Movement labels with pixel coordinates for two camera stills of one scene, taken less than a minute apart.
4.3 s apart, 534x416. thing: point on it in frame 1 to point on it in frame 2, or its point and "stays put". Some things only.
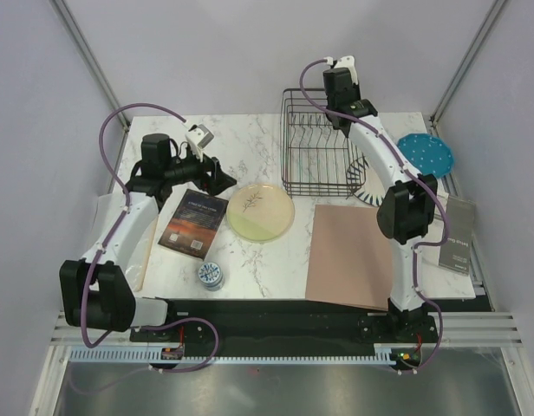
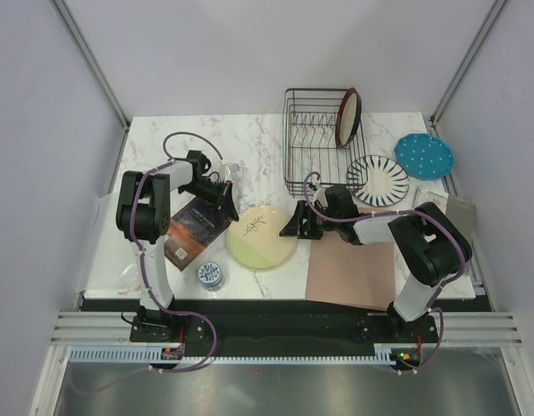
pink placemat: (350, 257) stays put
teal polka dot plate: (427, 154) stays put
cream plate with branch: (260, 212) to (253, 238)
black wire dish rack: (316, 157) stays put
